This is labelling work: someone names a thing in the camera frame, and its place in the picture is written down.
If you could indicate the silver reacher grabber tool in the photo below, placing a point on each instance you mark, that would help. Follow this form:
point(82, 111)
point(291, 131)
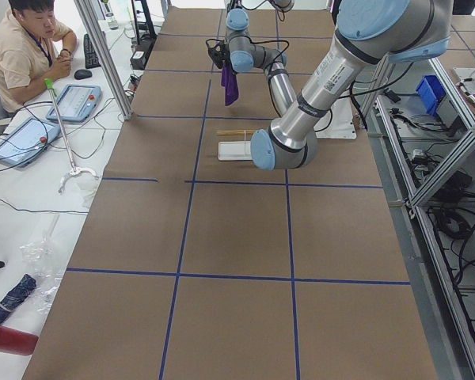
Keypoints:
point(75, 171)

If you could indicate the red cylinder bottle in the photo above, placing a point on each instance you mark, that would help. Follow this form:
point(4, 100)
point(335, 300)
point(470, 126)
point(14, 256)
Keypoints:
point(16, 342)

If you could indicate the blue teach pendant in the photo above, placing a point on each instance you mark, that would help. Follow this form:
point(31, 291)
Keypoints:
point(76, 102)
point(23, 145)

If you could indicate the upper blue teach pendant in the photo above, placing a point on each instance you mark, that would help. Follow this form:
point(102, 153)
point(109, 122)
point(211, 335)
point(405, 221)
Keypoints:
point(76, 102)

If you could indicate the seated person beige shirt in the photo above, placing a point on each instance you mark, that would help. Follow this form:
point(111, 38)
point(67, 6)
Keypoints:
point(34, 46)

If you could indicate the lower blue teach pendant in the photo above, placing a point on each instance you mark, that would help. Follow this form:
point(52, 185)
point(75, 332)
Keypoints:
point(23, 145)

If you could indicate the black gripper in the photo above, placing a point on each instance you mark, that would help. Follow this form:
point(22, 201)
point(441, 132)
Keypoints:
point(225, 59)

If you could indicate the purple towel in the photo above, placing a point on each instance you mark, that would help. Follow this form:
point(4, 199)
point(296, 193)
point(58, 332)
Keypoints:
point(230, 84)

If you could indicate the blue plastic bin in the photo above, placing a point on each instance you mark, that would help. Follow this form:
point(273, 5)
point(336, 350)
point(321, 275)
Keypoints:
point(431, 92)

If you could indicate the black computer mouse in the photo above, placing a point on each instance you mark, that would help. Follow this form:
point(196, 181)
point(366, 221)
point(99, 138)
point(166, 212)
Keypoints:
point(81, 74)

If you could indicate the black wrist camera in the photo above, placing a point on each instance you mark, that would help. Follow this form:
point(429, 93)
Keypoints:
point(216, 51)

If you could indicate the clear crumpled plastic bag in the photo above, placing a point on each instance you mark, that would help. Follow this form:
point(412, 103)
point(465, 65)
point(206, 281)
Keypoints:
point(44, 263)

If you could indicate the aluminium frame post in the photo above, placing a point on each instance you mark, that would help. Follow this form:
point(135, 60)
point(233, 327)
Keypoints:
point(97, 37)

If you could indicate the white camera mast pedestal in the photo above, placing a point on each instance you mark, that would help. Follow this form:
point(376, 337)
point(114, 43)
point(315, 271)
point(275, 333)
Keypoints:
point(338, 122)

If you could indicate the folded dark blue umbrella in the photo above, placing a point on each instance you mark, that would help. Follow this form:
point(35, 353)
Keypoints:
point(15, 297)

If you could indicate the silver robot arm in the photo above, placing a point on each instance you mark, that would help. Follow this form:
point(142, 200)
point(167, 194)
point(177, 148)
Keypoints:
point(239, 54)
point(366, 31)

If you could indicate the black keyboard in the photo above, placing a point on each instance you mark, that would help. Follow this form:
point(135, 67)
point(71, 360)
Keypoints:
point(90, 56)

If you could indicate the black box on table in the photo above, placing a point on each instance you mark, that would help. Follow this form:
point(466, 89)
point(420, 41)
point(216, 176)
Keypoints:
point(140, 54)

